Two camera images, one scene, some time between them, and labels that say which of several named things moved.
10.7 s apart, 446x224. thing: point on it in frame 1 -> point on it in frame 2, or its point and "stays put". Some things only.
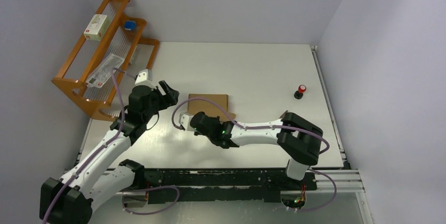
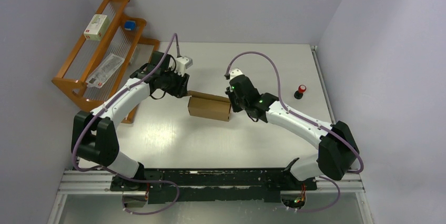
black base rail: (225, 185) stays put
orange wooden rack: (110, 53) stays put
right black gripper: (214, 118) -> (230, 93)
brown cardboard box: (200, 104) stays put
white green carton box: (98, 29) stays put
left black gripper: (170, 98) -> (181, 90)
